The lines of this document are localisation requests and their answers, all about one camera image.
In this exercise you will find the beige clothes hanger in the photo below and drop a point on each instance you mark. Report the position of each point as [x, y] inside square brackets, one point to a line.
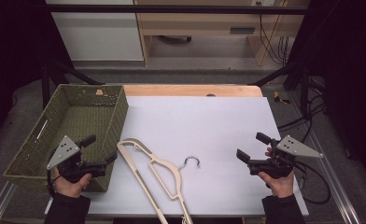
[168, 169]

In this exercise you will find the light wooden desk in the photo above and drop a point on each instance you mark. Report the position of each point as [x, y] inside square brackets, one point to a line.
[203, 21]

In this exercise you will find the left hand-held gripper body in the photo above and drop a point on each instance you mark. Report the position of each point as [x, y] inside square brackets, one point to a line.
[68, 161]

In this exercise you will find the white cabinet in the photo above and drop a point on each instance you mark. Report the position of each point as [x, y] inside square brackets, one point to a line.
[97, 34]

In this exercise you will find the person's right hand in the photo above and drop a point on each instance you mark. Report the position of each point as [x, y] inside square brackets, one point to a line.
[279, 186]

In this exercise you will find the black horizontal frame bar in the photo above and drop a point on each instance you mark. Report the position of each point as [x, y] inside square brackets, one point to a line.
[171, 9]

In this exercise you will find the white sheet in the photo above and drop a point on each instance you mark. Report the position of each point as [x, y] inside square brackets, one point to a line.
[203, 130]

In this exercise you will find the black stand leg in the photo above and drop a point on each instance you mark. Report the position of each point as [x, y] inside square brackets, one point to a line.
[47, 81]
[296, 74]

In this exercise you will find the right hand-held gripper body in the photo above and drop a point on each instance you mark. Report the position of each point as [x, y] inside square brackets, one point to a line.
[280, 161]

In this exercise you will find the person's left hand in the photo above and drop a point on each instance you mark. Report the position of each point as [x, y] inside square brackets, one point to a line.
[70, 186]

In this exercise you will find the yellow and black tool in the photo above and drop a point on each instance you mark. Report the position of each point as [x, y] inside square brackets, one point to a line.
[279, 99]

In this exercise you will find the wooden table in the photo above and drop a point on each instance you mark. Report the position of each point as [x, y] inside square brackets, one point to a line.
[187, 90]

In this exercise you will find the green woven basket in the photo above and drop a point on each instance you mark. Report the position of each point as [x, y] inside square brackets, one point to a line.
[78, 121]

